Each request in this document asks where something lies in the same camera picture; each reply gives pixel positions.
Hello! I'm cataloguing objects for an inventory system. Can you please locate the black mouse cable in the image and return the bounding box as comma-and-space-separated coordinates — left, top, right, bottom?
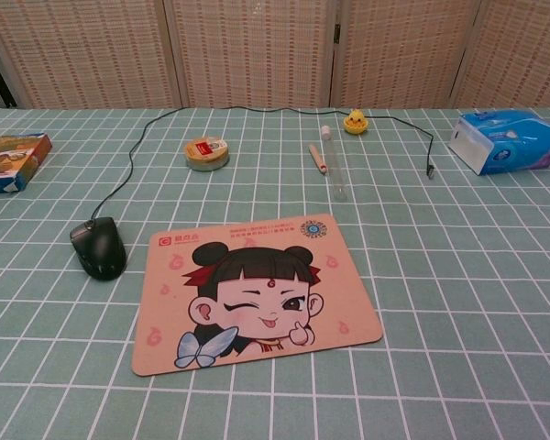
90, 105, 437, 225

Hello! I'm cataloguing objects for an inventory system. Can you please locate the black computer mouse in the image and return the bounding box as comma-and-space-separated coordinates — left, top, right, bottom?
69, 216, 128, 281

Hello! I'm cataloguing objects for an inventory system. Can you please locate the pink cartoon girl mouse pad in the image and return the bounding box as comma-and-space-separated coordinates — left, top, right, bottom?
131, 213, 384, 378

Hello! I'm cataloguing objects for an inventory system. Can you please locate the wooden pen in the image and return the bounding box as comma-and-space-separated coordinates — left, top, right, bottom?
308, 144, 327, 176

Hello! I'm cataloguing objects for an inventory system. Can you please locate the clear plastic test tube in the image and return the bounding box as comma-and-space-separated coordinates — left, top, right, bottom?
320, 124, 348, 203

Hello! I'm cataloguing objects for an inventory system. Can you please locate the round yellow tape tin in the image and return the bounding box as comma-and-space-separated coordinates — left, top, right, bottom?
183, 137, 231, 173

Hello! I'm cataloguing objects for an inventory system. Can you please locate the yellow duck toy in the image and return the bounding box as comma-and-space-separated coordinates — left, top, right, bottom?
343, 108, 369, 136

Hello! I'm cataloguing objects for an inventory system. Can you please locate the woven folding screen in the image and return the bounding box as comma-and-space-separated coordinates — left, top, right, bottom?
0, 0, 550, 110

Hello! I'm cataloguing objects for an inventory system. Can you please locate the green checked tablecloth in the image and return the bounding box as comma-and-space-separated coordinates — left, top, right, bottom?
0, 106, 550, 440

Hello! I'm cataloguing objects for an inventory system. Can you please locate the blue tissue pack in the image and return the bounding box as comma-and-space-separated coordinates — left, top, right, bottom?
447, 108, 550, 177

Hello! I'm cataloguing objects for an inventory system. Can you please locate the blue yellow cardboard box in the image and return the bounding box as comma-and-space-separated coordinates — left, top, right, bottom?
0, 133, 54, 195

